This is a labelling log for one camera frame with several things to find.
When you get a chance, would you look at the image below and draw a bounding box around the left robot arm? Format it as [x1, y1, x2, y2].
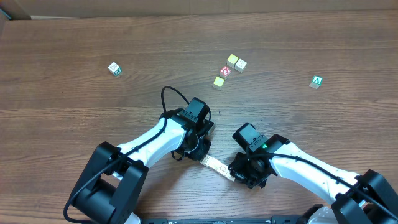
[63, 98, 215, 224]

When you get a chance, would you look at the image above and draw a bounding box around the white block red M side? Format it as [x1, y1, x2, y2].
[216, 164, 229, 177]

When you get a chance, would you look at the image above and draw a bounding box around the green letter A block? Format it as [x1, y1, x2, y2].
[309, 75, 323, 89]

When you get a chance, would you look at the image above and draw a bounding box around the white block red mark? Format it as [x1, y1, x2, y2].
[225, 171, 235, 182]

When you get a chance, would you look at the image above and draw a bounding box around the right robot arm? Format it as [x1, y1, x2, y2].
[228, 123, 397, 223]

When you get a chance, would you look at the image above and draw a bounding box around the white block blue side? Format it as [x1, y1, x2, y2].
[200, 155, 213, 167]

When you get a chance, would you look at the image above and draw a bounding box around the white block far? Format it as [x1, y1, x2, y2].
[234, 58, 247, 73]

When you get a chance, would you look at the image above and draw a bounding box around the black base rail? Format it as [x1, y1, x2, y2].
[141, 215, 309, 224]

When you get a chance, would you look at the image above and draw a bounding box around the white block green side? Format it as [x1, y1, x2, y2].
[108, 62, 122, 77]

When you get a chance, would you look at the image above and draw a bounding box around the yellow block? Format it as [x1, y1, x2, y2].
[213, 77, 225, 90]
[208, 158, 222, 170]
[226, 54, 239, 68]

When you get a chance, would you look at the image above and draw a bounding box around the red circle block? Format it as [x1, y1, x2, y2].
[219, 66, 232, 80]

